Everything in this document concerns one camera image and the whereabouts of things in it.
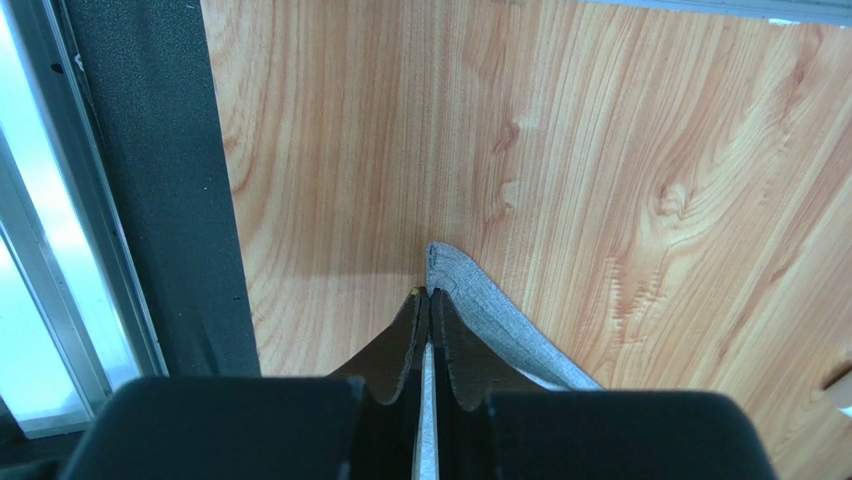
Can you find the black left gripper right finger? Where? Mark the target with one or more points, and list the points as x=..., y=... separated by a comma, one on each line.
x=467, y=372

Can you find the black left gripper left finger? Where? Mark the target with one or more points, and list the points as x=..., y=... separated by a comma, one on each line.
x=390, y=368

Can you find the light grey cloth napkin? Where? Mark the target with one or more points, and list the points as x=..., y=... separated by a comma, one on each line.
x=494, y=318

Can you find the white clothes rack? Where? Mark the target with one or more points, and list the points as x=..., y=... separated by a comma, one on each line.
x=839, y=394

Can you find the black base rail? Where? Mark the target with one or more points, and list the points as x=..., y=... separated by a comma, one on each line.
x=147, y=70

